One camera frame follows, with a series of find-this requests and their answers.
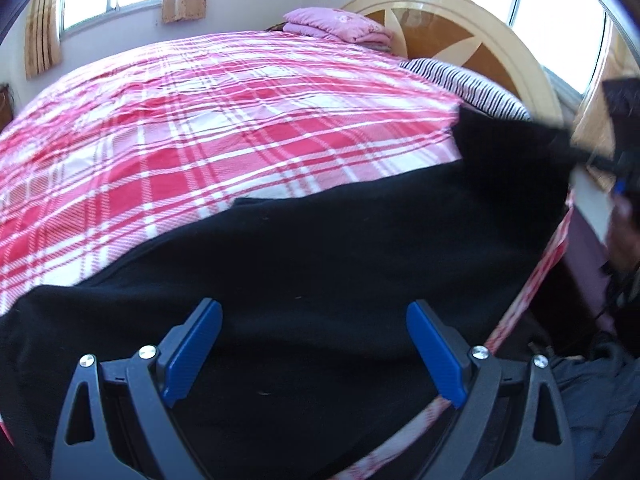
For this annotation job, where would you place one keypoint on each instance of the brown wooden desk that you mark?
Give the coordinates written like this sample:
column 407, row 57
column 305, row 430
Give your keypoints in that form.
column 5, row 107

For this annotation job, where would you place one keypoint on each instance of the person's grey jacket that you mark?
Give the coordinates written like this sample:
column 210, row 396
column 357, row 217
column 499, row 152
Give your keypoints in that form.
column 600, row 410

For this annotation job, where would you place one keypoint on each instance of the striped pillow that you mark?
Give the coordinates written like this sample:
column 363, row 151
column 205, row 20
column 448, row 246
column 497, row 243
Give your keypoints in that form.
column 465, row 85

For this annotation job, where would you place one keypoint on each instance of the pink folded blanket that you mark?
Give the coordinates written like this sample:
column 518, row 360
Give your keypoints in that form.
column 340, row 25

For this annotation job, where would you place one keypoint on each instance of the black pants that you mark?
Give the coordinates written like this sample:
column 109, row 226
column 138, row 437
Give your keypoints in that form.
column 325, row 260

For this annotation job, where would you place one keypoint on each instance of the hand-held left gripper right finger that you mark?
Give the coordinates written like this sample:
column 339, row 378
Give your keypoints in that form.
column 435, row 355

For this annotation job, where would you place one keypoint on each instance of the large bright window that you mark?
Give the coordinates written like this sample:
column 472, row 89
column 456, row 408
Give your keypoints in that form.
column 555, row 15

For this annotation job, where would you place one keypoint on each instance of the cream and brown headboard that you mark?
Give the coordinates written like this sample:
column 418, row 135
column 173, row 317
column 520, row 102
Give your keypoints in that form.
column 480, row 45

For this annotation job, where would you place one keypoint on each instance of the red plaid bed sheet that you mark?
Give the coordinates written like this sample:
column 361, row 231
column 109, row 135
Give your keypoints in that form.
column 200, row 110

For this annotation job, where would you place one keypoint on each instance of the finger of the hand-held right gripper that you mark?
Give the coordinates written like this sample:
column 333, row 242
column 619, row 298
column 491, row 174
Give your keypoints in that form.
column 590, row 152

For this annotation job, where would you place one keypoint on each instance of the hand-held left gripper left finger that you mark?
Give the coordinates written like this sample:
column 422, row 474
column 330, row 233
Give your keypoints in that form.
column 192, row 355

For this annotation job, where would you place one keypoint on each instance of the yellow patterned curtain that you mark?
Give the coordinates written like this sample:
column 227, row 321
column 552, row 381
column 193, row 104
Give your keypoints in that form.
column 597, row 120

